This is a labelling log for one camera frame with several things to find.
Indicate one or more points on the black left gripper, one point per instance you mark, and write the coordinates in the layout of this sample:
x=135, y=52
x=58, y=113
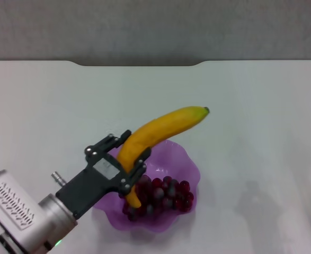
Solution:
x=91, y=185

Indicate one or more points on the yellow plastic banana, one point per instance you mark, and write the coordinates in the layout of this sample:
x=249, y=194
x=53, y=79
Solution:
x=158, y=125

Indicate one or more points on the dark red grape bunch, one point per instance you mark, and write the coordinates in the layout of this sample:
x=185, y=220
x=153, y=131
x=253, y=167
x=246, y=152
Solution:
x=168, y=191

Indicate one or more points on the purple wavy plastic bowl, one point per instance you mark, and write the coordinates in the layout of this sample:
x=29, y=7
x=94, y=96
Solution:
x=176, y=161

